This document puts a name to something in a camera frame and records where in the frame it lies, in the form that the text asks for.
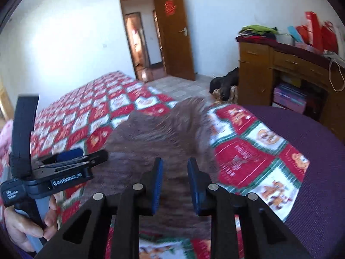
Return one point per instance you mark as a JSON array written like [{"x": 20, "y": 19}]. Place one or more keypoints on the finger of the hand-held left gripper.
[
  {"x": 89, "y": 162},
  {"x": 70, "y": 155}
]

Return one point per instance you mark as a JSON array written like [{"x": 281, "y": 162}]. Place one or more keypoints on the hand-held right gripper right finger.
[{"x": 192, "y": 186}]

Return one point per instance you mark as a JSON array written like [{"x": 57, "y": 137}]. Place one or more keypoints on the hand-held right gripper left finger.
[{"x": 157, "y": 186}]

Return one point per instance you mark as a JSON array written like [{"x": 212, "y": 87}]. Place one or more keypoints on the brown knit sweater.
[{"x": 167, "y": 135}]

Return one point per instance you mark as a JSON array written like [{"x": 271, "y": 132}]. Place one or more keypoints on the pile of folded clothes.
[{"x": 256, "y": 32}]

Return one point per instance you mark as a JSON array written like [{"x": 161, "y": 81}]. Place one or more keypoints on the person's left hand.
[{"x": 24, "y": 232}]

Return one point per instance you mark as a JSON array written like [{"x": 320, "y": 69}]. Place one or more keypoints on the pink quilt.
[{"x": 5, "y": 137}]

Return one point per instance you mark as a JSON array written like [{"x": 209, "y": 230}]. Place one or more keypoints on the red cartoon printed bedspread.
[{"x": 242, "y": 156}]

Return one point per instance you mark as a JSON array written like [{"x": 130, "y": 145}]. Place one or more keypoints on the dark cloth heap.
[{"x": 226, "y": 82}]

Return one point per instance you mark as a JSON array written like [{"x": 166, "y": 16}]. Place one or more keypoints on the pink storage boxes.
[{"x": 289, "y": 98}]

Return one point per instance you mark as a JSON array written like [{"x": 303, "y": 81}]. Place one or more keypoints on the purple bed sheet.
[{"x": 323, "y": 167}]

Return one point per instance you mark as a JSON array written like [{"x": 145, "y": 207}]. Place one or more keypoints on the brown wooden desk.
[{"x": 256, "y": 70}]

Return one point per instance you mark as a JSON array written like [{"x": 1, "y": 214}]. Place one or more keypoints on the brown wooden door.
[{"x": 175, "y": 54}]

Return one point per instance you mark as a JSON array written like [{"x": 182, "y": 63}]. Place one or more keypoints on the red paper door decoration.
[{"x": 169, "y": 8}]

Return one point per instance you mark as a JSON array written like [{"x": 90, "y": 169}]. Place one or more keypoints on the light blue card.
[{"x": 293, "y": 33}]

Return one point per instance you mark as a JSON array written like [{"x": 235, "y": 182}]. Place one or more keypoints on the small red gift bag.
[{"x": 302, "y": 33}]

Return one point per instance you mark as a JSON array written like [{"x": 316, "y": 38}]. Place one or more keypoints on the tall red gift bag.
[{"x": 314, "y": 29}]

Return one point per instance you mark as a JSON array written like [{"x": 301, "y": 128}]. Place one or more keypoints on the brown door frame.
[{"x": 122, "y": 27}]

